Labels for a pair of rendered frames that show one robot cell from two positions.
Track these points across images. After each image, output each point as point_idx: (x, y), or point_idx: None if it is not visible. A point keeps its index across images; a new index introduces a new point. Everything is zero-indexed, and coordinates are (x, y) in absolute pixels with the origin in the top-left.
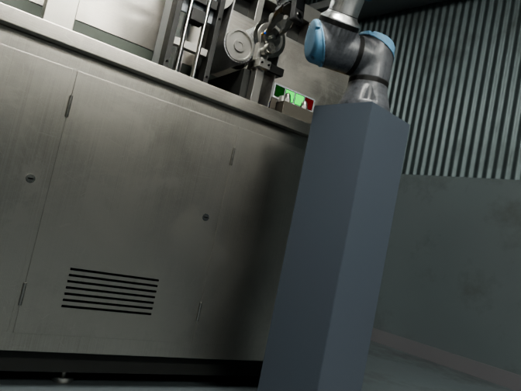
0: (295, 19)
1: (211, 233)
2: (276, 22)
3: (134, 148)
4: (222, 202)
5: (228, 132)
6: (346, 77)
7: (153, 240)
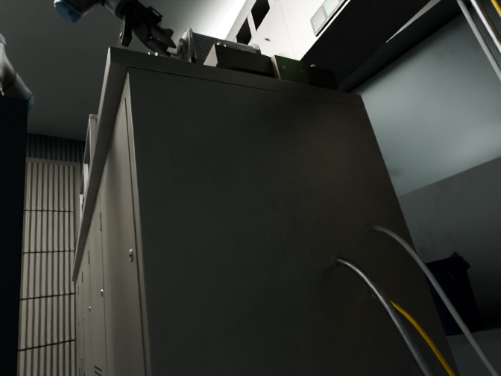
0: (121, 42)
1: (104, 309)
2: (156, 48)
3: (93, 262)
4: (103, 271)
5: (99, 203)
6: None
7: (98, 330)
